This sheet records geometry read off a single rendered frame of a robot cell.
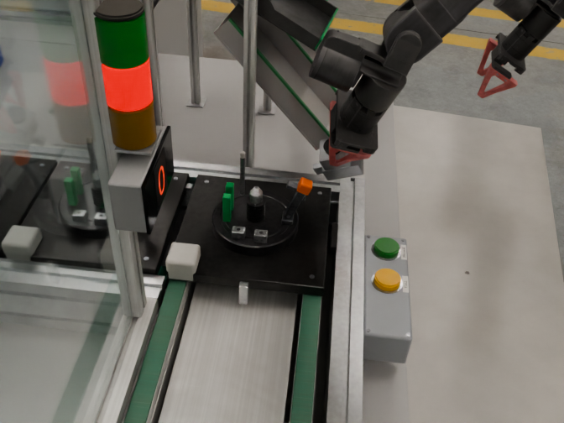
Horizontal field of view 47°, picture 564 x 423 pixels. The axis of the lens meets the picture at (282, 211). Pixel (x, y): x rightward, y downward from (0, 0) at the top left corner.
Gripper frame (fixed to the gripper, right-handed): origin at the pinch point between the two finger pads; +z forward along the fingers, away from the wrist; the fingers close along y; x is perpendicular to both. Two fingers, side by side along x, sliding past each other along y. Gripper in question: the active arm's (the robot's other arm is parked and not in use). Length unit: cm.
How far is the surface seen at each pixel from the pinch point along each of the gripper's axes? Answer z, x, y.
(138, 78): -27.2, -32.0, 17.2
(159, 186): -13.7, -27.3, 21.3
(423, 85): 149, 105, -166
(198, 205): 14.5, -18.9, 6.7
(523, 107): 131, 151, -152
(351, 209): 10.0, 7.0, 4.1
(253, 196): 3.9, -11.9, 9.3
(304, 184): -1.3, -5.4, 8.5
